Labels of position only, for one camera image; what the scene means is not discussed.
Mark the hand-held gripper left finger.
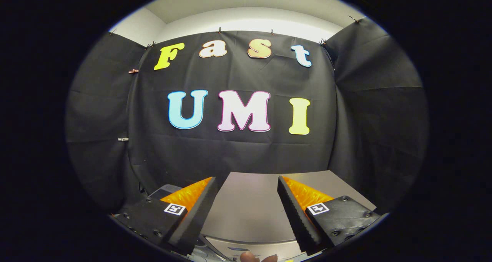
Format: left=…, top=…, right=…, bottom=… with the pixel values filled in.
left=115, top=177, right=218, bottom=255

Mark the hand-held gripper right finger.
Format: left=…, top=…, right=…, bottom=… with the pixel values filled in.
left=278, top=176, right=381, bottom=255

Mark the grey cabinet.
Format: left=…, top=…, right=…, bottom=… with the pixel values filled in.
left=200, top=170, right=377, bottom=261

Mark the black backdrop cloth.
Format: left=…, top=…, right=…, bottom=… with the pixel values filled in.
left=65, top=18, right=430, bottom=216

